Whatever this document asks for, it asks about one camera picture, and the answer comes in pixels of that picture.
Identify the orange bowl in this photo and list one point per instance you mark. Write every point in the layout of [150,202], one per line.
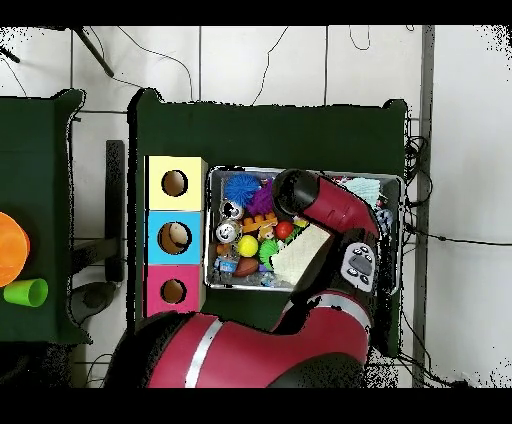
[12,248]

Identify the blue fuzzy ball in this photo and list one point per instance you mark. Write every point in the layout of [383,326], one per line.
[242,190]

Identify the grey floor base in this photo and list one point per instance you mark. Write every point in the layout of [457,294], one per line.
[94,300]

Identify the purple spiky ball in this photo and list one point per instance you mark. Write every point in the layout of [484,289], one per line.
[260,200]

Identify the black tripod leg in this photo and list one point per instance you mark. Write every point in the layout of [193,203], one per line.
[94,52]
[10,56]

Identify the cream waffle cloth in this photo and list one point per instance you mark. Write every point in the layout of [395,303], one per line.
[300,256]

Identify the orange toy brick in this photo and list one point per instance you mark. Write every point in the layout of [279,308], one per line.
[258,224]

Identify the green fuzzy toy with eyes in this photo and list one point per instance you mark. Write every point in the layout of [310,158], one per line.
[267,250]

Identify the red ball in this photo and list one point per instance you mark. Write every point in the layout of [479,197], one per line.
[284,230]

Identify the mint green waffle cloth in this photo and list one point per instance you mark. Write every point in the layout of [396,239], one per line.
[364,188]

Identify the crushed can with gold print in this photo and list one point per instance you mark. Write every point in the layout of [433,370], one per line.
[228,231]

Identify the green plastic cup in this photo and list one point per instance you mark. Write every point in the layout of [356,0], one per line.
[24,293]

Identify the brown toy football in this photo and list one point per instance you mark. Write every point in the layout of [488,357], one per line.
[245,267]

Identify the wooden three-hole box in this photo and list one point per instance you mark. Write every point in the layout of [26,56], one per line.
[188,256]

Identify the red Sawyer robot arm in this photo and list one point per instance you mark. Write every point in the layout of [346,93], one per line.
[332,204]

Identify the silver mesh bin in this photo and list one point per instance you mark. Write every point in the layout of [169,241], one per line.
[214,188]

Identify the crushed silver can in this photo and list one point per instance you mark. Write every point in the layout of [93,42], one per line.
[232,210]

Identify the yellow ball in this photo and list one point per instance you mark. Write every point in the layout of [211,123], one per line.
[248,246]

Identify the dark green tablecloth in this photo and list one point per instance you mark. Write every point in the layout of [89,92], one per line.
[32,160]
[260,136]

